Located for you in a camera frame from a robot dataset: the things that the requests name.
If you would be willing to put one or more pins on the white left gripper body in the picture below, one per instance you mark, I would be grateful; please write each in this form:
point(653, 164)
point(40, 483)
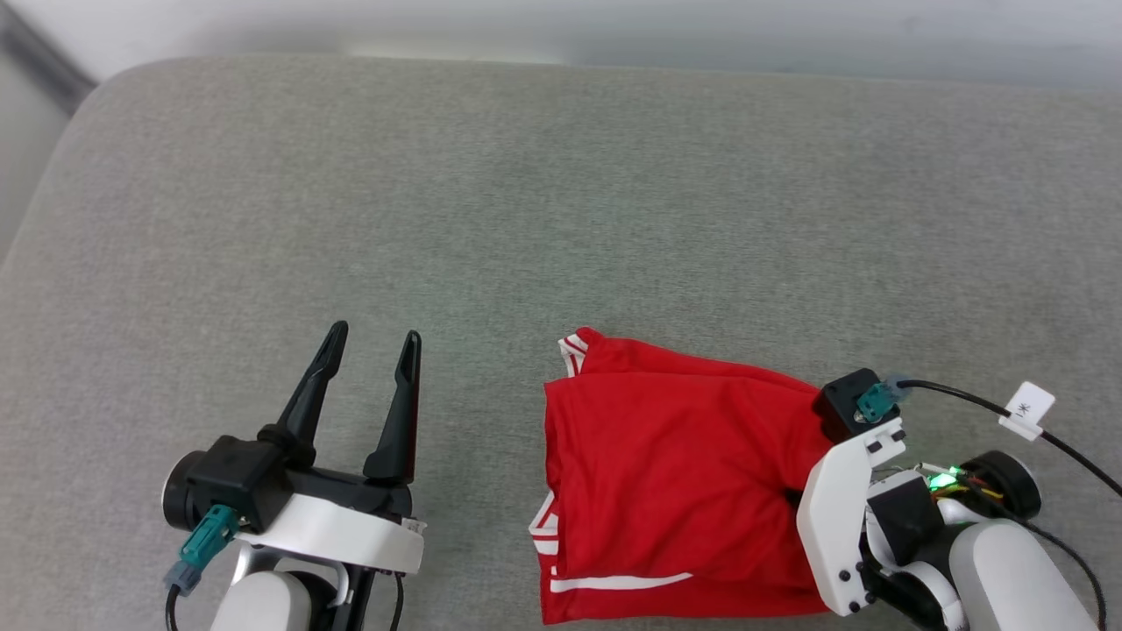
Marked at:
point(351, 535)

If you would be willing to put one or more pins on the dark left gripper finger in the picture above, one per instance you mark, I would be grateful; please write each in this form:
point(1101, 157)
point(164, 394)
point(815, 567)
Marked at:
point(311, 403)
point(399, 438)

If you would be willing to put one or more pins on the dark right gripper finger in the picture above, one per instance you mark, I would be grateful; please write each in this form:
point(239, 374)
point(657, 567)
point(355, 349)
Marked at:
point(793, 498)

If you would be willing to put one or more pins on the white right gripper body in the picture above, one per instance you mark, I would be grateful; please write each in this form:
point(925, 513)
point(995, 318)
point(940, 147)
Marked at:
point(828, 526)

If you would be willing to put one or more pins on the red garment with white trim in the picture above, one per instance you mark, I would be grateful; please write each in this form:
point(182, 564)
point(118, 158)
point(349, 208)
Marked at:
point(666, 473)

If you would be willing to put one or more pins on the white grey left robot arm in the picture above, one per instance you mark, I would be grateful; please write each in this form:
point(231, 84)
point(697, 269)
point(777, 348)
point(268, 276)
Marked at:
point(263, 605)

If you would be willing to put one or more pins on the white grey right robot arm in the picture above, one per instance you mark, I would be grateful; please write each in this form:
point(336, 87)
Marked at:
point(1008, 578)

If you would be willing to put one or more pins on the grey fabric sofa cushion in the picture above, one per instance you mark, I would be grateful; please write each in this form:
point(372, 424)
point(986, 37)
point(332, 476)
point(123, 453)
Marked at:
point(526, 219)

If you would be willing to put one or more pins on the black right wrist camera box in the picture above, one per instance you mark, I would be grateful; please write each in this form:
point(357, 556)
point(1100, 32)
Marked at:
point(841, 407)

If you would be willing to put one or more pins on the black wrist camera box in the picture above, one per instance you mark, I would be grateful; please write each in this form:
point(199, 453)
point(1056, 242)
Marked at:
point(841, 407)
point(237, 478)

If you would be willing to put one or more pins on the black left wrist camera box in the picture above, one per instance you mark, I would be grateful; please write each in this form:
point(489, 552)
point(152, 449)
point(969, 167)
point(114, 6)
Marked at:
point(237, 478)

